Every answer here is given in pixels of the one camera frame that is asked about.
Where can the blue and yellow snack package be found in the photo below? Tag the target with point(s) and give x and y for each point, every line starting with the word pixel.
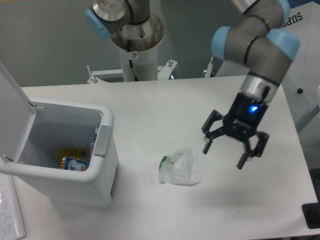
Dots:
pixel 73 159

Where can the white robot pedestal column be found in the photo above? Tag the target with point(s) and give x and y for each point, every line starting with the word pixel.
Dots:
pixel 138 47

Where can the white metal base bracket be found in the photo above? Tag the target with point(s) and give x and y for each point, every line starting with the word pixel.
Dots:
pixel 164 72

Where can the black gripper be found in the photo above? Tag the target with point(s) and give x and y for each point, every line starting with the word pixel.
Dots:
pixel 243 117

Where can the white whiteboard with writing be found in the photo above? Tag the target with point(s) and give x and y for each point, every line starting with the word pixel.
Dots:
pixel 12 225

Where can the white crumpled plastic bag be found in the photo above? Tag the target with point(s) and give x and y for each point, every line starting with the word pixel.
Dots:
pixel 180 167

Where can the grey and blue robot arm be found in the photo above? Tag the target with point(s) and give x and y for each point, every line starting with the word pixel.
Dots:
pixel 106 17

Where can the white plastic trash can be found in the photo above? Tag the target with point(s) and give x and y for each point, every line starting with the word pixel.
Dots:
pixel 64 124

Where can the clear crushed plastic bottle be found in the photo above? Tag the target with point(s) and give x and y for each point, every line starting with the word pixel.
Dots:
pixel 91 141

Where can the white trash can lid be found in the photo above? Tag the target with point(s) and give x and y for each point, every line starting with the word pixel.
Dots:
pixel 17 115

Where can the black device at table edge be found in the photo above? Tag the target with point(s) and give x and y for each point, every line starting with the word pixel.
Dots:
pixel 311 213

